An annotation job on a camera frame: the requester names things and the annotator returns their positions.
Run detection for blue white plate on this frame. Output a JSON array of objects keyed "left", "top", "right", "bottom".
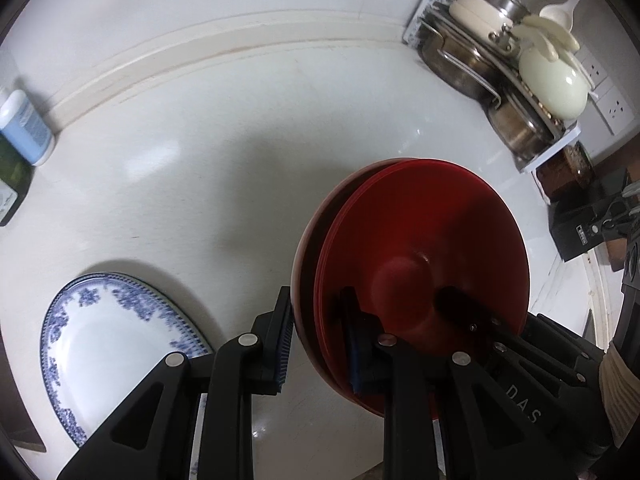
[{"left": 40, "top": 273, "right": 213, "bottom": 448}]

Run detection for red black bowl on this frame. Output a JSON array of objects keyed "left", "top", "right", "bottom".
[{"left": 314, "top": 158, "right": 529, "bottom": 416}]

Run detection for pink bowl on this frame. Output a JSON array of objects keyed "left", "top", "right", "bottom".
[{"left": 291, "top": 158, "right": 404, "bottom": 406}]

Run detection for person right hand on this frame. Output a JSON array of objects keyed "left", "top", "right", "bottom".
[{"left": 599, "top": 342, "right": 640, "bottom": 448}]

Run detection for black knife block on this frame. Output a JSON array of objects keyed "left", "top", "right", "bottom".
[{"left": 549, "top": 168, "right": 639, "bottom": 262}]

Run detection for brown glass jar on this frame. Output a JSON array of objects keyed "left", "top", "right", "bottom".
[{"left": 535, "top": 142, "right": 596, "bottom": 203}]

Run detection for steel pot lower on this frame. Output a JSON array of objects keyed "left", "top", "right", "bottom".
[{"left": 486, "top": 89, "right": 554, "bottom": 162}]

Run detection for steel pot upper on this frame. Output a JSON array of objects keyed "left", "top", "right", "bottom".
[{"left": 418, "top": 18, "right": 502, "bottom": 106}]

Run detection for cream ceramic pot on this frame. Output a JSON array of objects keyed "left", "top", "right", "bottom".
[{"left": 511, "top": 14, "right": 594, "bottom": 122}]

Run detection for green dish soap bottle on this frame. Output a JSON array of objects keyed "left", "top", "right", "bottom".
[{"left": 0, "top": 136, "right": 34, "bottom": 226}]

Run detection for white enamel pot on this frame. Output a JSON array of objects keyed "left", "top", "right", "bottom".
[{"left": 449, "top": 0, "right": 520, "bottom": 58}]

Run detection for white rice spoon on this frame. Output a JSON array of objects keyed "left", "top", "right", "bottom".
[{"left": 538, "top": 0, "right": 580, "bottom": 32}]

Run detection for white blue pump bottle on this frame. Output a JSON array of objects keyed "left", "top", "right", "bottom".
[{"left": 0, "top": 87, "right": 55, "bottom": 166}]

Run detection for white pot rack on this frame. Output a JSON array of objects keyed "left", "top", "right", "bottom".
[{"left": 402, "top": 0, "right": 583, "bottom": 174}]

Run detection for wall power outlets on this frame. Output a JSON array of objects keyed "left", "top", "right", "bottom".
[{"left": 577, "top": 46, "right": 634, "bottom": 136}]

